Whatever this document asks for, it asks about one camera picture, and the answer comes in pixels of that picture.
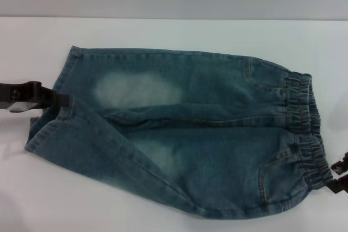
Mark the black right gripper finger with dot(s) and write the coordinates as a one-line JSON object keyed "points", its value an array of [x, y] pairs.
{"points": [[344, 165], [340, 185]]}

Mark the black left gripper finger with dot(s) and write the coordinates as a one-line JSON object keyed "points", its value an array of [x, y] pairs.
{"points": [[19, 107], [30, 92]]}

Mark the blue washed denim shorts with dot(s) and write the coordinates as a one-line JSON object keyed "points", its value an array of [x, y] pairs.
{"points": [[204, 147]]}

